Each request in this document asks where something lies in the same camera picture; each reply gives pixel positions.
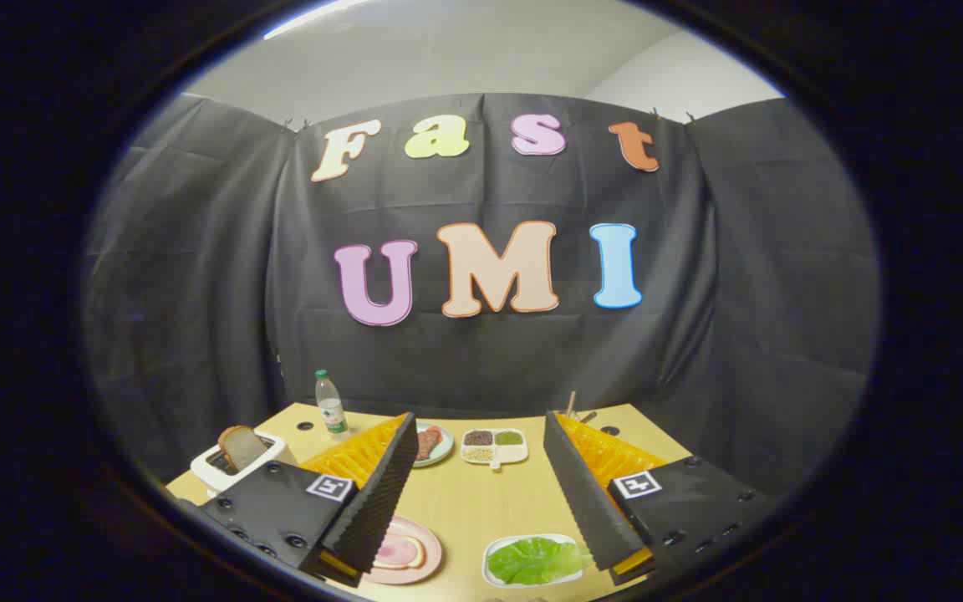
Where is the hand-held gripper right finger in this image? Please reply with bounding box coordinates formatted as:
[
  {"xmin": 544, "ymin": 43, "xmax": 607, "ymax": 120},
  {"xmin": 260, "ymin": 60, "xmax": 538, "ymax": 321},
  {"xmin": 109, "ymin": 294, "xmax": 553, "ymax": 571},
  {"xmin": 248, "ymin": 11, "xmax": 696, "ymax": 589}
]
[{"xmin": 543, "ymin": 410, "xmax": 779, "ymax": 586}]

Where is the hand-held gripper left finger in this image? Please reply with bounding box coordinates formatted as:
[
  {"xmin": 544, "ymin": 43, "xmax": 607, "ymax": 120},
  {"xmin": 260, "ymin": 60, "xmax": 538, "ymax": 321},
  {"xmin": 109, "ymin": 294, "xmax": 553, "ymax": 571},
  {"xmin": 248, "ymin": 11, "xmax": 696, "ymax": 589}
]
[{"xmin": 197, "ymin": 411, "xmax": 420, "ymax": 588}]

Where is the green lettuce leaf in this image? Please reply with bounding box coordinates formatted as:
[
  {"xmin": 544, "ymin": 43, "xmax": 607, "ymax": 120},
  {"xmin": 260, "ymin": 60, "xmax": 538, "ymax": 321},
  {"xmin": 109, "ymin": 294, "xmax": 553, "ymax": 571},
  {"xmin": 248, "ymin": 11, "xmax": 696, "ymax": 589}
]
[{"xmin": 488, "ymin": 538, "xmax": 595, "ymax": 585}]

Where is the brown toasted bread slice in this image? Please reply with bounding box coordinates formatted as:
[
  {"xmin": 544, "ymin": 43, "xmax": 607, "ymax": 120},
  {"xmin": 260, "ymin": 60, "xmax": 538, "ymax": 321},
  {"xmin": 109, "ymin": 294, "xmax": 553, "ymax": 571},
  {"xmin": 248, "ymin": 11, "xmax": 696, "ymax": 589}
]
[{"xmin": 217, "ymin": 425, "xmax": 269, "ymax": 472}]

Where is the pink ham slice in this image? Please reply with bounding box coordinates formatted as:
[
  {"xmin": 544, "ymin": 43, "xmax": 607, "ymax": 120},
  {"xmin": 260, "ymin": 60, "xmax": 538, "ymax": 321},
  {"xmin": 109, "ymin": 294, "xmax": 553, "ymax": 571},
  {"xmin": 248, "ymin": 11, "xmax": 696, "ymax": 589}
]
[{"xmin": 374, "ymin": 537, "xmax": 420, "ymax": 569}]

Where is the pink plate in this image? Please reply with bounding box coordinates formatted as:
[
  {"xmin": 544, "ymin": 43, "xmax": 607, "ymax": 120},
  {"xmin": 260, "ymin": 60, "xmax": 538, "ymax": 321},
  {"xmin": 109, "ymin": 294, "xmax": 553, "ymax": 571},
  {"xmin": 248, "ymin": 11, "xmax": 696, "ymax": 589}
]
[{"xmin": 362, "ymin": 515, "xmax": 443, "ymax": 585}]

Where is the white bread slice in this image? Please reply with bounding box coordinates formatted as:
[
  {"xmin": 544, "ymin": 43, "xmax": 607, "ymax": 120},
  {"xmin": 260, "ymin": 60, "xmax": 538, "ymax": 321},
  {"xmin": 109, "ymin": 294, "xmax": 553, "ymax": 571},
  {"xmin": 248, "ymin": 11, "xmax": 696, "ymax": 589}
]
[{"xmin": 371, "ymin": 533, "xmax": 426, "ymax": 572}]

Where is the white divided tray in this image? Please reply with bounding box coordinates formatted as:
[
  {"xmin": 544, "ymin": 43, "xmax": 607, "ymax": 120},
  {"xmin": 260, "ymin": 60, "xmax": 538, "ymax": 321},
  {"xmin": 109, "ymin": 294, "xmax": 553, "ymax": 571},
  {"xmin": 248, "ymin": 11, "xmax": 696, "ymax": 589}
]
[{"xmin": 460, "ymin": 428, "xmax": 529, "ymax": 471}]

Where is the pale green plate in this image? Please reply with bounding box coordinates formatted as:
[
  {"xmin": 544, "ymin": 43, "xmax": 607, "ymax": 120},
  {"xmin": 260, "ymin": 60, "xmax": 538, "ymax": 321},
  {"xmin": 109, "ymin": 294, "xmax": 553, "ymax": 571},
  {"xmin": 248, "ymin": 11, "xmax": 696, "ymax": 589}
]
[{"xmin": 411, "ymin": 421, "xmax": 455, "ymax": 468}]

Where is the white plate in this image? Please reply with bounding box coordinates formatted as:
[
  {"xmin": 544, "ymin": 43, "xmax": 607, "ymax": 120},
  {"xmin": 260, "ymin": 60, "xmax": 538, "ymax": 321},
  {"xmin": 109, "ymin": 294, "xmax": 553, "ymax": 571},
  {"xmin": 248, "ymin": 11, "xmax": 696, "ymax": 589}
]
[{"xmin": 482, "ymin": 533, "xmax": 595, "ymax": 589}]

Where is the clear plastic water bottle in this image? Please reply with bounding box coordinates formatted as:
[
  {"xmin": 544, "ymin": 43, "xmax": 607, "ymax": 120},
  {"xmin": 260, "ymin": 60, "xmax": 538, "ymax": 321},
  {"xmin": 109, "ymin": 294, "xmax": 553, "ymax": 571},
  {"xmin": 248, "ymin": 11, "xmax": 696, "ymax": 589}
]
[{"xmin": 315, "ymin": 370, "xmax": 349, "ymax": 440}]

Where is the white toaster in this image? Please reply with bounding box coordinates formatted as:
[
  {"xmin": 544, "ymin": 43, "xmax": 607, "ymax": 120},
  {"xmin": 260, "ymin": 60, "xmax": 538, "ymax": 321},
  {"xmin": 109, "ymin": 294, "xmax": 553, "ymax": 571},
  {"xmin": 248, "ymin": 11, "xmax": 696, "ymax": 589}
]
[{"xmin": 190, "ymin": 428, "xmax": 288, "ymax": 496}]

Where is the black backdrop cloth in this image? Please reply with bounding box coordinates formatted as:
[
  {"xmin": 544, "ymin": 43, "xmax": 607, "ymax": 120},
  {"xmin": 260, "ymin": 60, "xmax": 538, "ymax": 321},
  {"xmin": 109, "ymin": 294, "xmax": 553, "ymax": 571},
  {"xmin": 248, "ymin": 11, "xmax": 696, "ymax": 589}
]
[{"xmin": 80, "ymin": 92, "xmax": 882, "ymax": 503}]

